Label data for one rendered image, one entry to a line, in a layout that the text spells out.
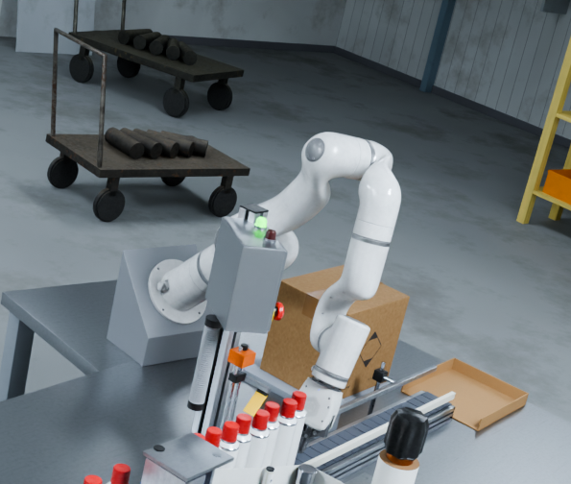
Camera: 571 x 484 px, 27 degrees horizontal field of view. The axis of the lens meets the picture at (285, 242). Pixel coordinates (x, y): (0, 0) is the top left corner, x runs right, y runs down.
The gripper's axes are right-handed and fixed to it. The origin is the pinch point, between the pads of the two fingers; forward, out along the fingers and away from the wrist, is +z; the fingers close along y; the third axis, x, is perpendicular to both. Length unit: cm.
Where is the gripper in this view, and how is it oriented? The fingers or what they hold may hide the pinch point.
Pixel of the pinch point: (299, 444)
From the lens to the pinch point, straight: 283.6
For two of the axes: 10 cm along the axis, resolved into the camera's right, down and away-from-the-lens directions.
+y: 7.8, 3.6, -5.2
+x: 4.9, 1.9, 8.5
